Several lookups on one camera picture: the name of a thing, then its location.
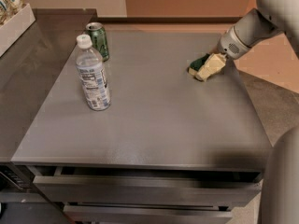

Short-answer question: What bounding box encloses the green and yellow sponge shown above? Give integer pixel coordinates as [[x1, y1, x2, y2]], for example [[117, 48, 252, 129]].
[[188, 53, 209, 76]]

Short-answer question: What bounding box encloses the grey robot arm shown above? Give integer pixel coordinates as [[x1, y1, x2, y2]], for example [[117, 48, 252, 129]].
[[195, 0, 299, 224]]

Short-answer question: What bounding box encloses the clear plastic water bottle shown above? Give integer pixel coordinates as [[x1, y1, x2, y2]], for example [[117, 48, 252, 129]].
[[76, 35, 111, 111]]

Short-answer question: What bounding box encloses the grey metal cabinet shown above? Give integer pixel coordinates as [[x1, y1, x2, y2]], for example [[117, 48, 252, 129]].
[[13, 31, 271, 213]]

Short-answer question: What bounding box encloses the green soda can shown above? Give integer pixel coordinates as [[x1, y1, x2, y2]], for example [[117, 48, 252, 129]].
[[86, 22, 109, 62]]

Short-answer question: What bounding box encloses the upper metal drawer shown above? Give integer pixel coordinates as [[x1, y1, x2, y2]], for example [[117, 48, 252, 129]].
[[34, 167, 261, 207]]

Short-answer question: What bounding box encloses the metal drawer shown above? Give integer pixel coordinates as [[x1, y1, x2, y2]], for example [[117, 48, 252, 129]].
[[64, 205, 232, 224], [34, 167, 261, 207]]

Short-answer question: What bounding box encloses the white box with snacks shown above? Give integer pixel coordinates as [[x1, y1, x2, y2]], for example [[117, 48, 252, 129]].
[[0, 0, 36, 57]]

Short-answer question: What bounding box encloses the lower metal drawer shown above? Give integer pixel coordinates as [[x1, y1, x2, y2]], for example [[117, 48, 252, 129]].
[[64, 205, 232, 224]]

